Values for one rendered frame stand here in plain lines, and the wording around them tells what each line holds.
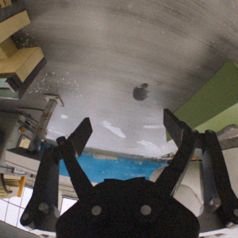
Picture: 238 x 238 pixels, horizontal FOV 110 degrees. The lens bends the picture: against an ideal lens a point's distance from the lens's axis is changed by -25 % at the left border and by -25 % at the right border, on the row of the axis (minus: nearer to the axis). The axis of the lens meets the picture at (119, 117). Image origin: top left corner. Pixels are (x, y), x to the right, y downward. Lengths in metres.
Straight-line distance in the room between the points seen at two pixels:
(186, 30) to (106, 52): 0.17
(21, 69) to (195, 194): 0.57
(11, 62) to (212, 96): 0.50
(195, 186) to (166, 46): 0.40
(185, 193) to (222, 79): 0.34
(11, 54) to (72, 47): 0.17
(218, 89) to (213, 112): 0.06
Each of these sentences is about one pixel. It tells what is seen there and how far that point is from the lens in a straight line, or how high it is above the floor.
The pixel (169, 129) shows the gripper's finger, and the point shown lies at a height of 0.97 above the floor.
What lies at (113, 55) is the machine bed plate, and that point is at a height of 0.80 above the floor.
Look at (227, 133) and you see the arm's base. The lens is 0.42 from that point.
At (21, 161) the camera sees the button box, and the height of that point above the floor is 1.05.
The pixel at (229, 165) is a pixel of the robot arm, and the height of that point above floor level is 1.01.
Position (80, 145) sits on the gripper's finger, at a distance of 0.16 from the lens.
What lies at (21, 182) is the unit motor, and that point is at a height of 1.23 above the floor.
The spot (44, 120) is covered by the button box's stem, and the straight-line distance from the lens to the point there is 0.45.
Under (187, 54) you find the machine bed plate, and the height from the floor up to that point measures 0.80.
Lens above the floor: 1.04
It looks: 30 degrees down
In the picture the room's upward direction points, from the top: 173 degrees counter-clockwise
